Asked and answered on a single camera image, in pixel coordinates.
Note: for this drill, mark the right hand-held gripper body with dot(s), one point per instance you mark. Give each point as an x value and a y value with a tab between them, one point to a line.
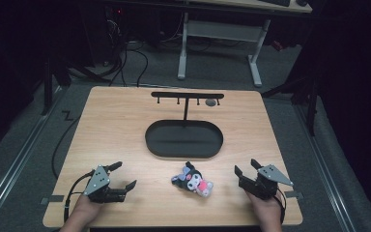
265	182

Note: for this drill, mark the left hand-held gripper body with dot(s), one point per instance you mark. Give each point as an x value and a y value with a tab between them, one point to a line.
98	184

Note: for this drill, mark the black hook stand with tray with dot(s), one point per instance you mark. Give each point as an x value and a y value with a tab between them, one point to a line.
184	137

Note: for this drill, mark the person's left hand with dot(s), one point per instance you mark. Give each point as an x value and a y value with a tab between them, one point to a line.
88	209

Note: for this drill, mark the person's right hand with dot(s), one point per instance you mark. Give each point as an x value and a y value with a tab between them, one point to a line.
265	209

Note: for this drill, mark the grey tape strip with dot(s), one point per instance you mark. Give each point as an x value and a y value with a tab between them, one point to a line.
293	194
51	199

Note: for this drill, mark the black metal stand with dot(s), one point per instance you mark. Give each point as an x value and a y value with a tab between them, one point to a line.
302	93
50	83

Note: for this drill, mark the white-legged desk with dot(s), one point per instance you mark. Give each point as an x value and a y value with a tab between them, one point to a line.
220	35

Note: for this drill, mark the black keyboard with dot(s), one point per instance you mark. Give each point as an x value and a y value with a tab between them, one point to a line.
275	2

